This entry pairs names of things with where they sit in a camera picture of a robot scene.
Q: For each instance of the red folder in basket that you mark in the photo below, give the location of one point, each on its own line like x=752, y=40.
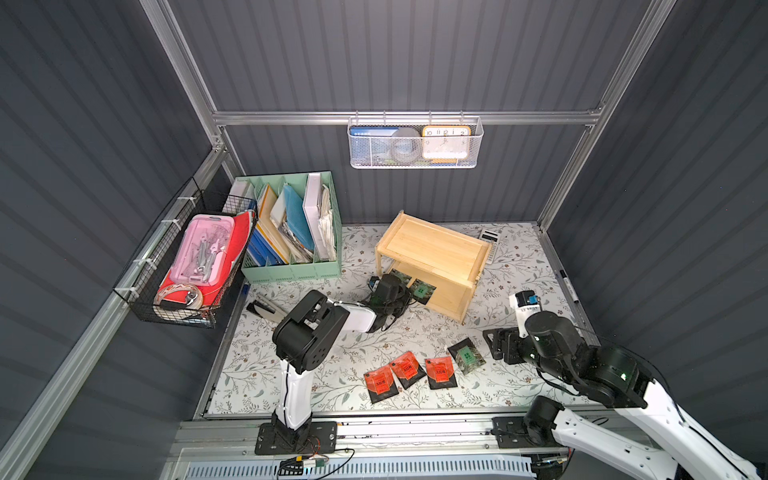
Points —
x=239, y=239

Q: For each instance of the red tea bag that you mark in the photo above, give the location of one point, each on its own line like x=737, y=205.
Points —
x=440, y=372
x=380, y=384
x=407, y=369

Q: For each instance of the red tea bag middle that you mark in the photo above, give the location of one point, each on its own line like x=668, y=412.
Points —
x=407, y=369

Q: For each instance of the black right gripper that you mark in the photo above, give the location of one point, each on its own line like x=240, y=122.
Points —
x=501, y=342

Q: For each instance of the white mesh hanging basket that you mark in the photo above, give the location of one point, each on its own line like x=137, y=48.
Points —
x=418, y=122

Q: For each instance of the yellow white alarm clock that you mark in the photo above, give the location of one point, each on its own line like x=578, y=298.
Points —
x=446, y=143

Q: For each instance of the red tea bag left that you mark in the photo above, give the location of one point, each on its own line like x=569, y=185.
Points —
x=380, y=384

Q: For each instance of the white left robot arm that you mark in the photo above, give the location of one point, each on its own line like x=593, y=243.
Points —
x=303, y=340

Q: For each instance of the green tea bag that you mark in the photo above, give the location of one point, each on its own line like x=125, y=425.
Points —
x=467, y=356
x=421, y=291
x=405, y=279

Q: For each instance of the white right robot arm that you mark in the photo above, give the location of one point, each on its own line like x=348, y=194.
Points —
x=617, y=380

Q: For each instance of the green file organizer box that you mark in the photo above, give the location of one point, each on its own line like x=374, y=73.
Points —
x=297, y=227

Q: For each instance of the white scientific calculator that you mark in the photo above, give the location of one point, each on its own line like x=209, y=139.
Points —
x=492, y=238

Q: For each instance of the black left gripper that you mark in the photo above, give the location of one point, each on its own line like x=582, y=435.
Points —
x=393, y=297

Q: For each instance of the light wooden two-tier shelf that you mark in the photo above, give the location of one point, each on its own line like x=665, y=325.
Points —
x=450, y=261

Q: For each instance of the blue box in basket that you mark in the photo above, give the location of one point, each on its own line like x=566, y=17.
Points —
x=370, y=146

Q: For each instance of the red tea bag right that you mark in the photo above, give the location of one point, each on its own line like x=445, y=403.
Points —
x=440, y=372

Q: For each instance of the grey tape roll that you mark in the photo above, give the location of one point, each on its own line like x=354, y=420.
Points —
x=406, y=145

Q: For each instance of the black marker pen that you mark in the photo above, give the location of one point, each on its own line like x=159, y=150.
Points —
x=569, y=286

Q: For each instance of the black wire wall basket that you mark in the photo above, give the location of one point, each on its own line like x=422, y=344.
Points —
x=154, y=266

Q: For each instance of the pink plastic tool case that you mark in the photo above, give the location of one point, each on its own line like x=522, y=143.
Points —
x=200, y=258

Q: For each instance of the clear tape dispenser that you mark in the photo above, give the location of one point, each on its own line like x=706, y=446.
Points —
x=187, y=296

